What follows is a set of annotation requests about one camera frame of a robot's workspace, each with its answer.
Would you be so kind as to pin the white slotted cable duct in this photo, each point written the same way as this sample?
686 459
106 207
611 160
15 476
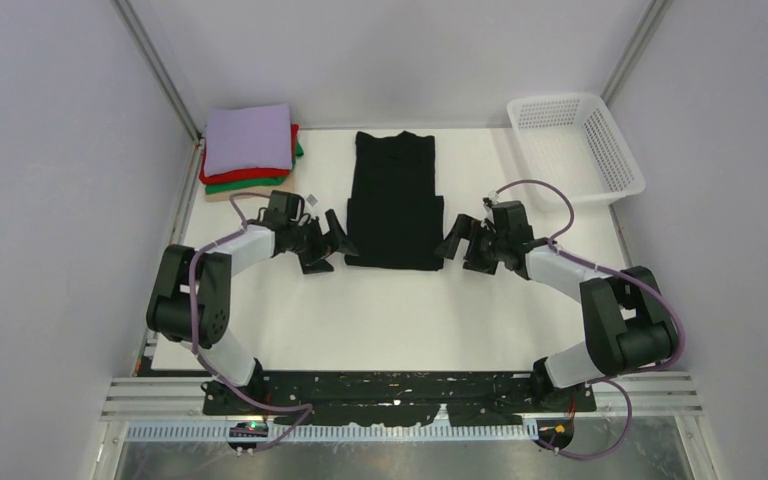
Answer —
260 432

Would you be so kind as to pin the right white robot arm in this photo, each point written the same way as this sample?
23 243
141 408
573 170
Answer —
627 327

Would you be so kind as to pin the white plastic basket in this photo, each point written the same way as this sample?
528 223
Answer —
572 142

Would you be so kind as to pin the folded green t shirt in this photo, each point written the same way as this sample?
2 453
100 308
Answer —
242 179

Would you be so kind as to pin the black t shirt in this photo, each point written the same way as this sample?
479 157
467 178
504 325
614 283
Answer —
394 213

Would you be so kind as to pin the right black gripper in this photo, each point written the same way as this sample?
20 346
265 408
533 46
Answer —
475 241

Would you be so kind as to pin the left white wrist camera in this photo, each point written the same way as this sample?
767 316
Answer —
311 200

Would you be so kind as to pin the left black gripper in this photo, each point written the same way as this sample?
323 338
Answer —
317 242

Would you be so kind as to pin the folded beige t shirt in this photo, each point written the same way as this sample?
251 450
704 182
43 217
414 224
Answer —
258 191

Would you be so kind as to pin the folded lavender t shirt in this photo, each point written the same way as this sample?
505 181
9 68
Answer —
253 137

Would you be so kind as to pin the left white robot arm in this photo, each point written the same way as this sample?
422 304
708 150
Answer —
190 303

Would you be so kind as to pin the folded red t shirt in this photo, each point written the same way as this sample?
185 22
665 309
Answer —
252 174

